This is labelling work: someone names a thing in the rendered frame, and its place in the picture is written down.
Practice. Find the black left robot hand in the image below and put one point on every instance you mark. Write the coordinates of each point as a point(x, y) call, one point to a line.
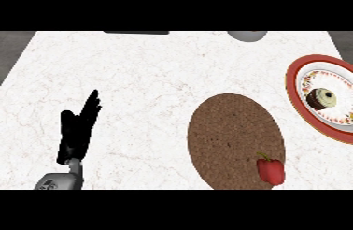
point(77, 132)

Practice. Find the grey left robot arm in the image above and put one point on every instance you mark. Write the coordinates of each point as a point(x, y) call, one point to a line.
point(62, 179)

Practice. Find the brown round placemat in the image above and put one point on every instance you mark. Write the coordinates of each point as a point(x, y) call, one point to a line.
point(229, 137)

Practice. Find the chocolate cupcake with cream frosting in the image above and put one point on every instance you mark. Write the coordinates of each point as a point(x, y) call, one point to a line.
point(320, 98)

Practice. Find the red-rimmed white plate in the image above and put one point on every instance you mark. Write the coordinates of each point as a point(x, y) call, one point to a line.
point(328, 121)

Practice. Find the red bell pepper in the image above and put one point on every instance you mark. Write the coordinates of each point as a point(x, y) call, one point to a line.
point(270, 172)

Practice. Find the grey round bowl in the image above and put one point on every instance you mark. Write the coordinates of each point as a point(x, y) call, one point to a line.
point(247, 35)

